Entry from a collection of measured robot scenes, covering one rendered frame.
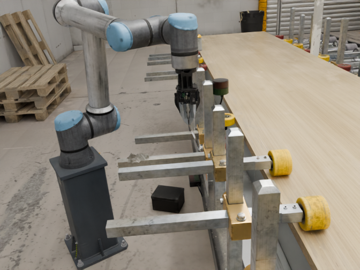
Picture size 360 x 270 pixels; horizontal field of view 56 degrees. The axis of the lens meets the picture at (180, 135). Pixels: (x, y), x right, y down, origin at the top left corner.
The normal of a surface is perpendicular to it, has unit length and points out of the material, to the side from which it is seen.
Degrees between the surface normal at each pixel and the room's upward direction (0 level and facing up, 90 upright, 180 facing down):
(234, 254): 90
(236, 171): 90
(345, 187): 0
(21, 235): 0
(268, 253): 90
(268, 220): 90
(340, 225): 0
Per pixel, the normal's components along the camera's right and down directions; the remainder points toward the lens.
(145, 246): -0.07, -0.91
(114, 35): -0.73, 0.33
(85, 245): 0.53, 0.32
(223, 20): 0.04, 0.41
